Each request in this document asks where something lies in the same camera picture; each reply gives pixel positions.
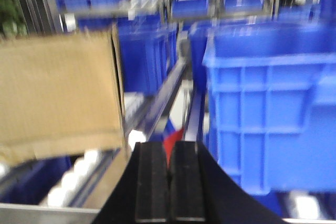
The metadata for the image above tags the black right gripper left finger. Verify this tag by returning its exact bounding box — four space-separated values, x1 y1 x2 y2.
135 142 169 223

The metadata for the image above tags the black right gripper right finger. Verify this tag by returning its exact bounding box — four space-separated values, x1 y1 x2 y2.
170 141 206 222

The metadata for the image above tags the large brown cardboard box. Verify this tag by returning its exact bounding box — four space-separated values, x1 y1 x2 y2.
1 25 125 204

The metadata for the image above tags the large blue plastic crate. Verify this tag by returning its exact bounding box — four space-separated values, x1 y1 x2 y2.
203 23 335 194

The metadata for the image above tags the green potted plant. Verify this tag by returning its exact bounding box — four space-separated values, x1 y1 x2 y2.
1 0 27 38

